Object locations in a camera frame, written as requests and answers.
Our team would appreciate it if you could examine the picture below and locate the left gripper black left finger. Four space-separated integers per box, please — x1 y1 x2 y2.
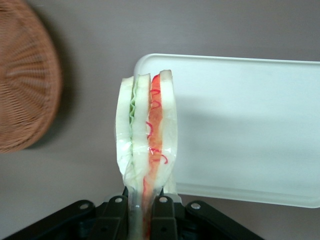
2 194 130 240

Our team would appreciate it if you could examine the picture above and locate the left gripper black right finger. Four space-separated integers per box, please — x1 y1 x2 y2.
151 196 265 240

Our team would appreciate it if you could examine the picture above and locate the triangle sandwich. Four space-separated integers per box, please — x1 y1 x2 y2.
113 69 180 240

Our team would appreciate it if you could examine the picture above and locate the beige plastic tray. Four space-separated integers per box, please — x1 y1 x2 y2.
133 53 320 209

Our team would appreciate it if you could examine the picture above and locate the brown wicker basket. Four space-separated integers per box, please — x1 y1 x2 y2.
0 0 63 154

